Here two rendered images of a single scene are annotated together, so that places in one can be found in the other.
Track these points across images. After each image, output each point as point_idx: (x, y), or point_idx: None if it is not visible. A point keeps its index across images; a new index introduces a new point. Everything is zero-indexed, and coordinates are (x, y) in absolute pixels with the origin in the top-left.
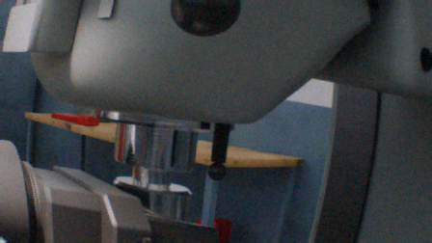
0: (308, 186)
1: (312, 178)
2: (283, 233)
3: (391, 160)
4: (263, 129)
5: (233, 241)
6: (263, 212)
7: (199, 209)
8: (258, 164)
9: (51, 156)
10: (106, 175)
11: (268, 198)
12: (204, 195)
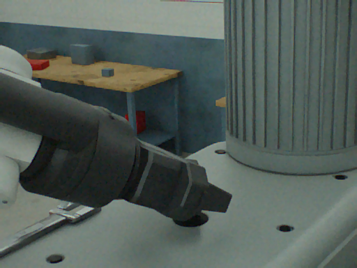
0: (187, 86)
1: (190, 82)
2: (179, 118)
3: None
4: (152, 53)
5: (148, 123)
6: (162, 102)
7: (123, 102)
8: (155, 82)
9: None
10: (59, 88)
11: (164, 93)
12: (127, 109)
